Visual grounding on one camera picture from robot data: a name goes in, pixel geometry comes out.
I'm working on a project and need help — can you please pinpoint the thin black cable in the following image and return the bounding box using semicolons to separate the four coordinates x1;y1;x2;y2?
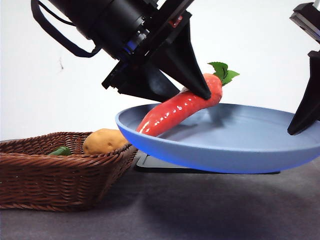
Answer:
39;1;77;26

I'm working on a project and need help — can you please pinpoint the brown wicker basket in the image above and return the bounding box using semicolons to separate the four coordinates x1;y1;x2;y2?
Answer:
0;131;139;213

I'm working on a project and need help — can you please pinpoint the yellow-brown potato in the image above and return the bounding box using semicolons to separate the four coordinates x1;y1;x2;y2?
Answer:
82;128;130;155

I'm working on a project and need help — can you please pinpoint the orange carrot with green leaves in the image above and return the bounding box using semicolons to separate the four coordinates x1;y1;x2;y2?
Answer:
136;61;240;138

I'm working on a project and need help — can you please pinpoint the black rectangular tray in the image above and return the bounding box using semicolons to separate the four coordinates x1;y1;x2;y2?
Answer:
135;150;281;175

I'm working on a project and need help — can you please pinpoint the green vegetable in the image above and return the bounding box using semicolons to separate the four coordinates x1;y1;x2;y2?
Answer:
48;146;72;157

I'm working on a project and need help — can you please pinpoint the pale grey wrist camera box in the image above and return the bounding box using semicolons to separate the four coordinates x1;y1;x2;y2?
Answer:
289;2;320;44

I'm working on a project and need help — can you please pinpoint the flat black cable strap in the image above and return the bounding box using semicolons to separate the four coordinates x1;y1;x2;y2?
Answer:
30;0;102;58

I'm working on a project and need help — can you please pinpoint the blue round plate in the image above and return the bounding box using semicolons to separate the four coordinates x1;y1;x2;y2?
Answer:
115;102;320;175

